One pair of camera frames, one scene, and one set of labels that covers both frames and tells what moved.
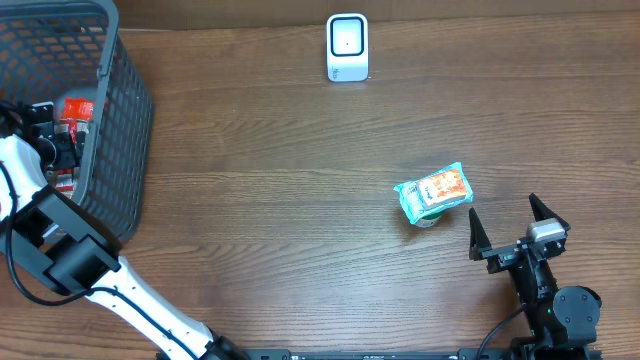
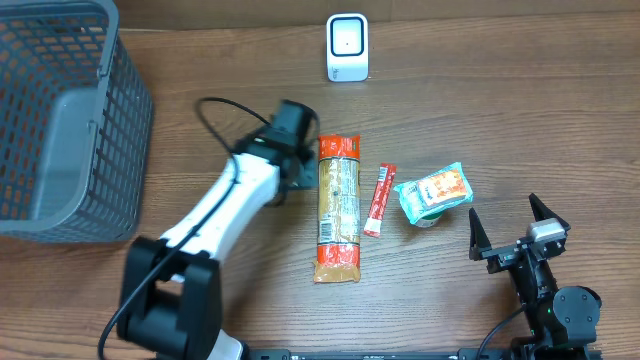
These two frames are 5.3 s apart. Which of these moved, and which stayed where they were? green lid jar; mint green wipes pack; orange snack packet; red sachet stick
Moved: red sachet stick
Stayed: mint green wipes pack; orange snack packet; green lid jar
